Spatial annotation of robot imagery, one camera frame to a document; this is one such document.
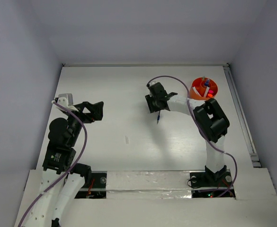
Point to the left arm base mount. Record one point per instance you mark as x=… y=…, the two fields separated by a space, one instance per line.
x=95 y=189

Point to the black capped white marker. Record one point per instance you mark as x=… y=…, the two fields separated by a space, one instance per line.
x=206 y=91

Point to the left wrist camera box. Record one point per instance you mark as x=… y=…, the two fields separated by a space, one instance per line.
x=64 y=101

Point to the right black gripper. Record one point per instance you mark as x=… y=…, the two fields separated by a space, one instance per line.
x=149 y=98

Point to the orange round compartment container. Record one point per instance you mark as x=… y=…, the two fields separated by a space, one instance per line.
x=199 y=85

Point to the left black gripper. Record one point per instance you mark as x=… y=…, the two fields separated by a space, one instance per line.
x=96 y=111

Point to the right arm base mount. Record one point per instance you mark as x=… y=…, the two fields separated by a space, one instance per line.
x=202 y=186

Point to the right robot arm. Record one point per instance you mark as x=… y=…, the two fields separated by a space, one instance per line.
x=208 y=116

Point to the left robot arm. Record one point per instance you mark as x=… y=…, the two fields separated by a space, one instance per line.
x=62 y=174

